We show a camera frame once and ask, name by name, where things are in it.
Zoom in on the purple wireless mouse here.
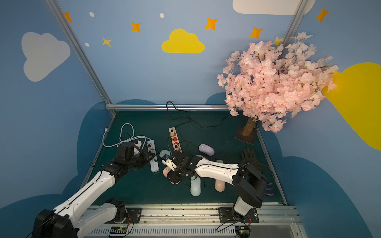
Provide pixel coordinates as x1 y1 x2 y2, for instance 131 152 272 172
198 144 215 156

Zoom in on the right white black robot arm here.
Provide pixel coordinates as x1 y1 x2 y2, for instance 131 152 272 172
161 151 268 217

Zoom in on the black power cable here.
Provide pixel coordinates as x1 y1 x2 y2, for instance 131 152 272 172
166 101 248 131

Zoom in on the aluminium back frame bar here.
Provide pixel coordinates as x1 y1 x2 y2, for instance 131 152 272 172
106 103 228 111

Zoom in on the white power cable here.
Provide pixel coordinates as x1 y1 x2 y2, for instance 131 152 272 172
102 123 152 149

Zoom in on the pink wireless mouse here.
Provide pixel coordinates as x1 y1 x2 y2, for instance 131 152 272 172
163 167 172 177
214 179 225 192

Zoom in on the light blue wireless mouse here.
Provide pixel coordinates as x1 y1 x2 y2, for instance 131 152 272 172
190 176 201 197

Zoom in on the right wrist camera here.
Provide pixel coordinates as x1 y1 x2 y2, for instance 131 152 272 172
162 158 177 171

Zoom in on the light green wireless mouse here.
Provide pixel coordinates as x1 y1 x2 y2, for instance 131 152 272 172
159 150 171 161

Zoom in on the pink purple garden rake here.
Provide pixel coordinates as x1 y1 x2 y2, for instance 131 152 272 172
265 183 274 196

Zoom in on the green circuit board left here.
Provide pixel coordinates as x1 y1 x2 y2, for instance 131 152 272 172
108 226 128 238

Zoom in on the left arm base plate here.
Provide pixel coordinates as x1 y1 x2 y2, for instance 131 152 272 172
113 207 142 224

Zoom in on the green circuit board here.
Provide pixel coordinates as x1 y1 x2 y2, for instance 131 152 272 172
108 226 128 238
235 226 251 238

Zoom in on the pink cherry blossom tree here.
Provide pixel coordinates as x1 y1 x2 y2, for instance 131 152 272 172
217 32 338 140

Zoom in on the white power strip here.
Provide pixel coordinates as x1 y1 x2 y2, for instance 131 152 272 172
147 140 159 173

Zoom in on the pink wireless mouse front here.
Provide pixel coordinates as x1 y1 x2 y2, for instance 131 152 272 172
163 167 172 177

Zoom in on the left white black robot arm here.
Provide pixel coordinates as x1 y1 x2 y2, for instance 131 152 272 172
30 146 155 238

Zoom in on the green circuit board right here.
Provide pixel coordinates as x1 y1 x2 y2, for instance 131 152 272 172
235 226 251 238

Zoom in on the black green work glove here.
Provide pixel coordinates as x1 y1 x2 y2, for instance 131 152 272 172
241 148 259 164

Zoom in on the aluminium front rail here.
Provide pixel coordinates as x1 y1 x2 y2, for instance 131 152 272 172
84 203 307 238

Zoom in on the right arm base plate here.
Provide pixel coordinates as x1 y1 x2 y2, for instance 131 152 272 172
218 207 260 223

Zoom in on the beige wooden power strip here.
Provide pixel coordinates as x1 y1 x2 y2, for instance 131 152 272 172
169 127 182 152

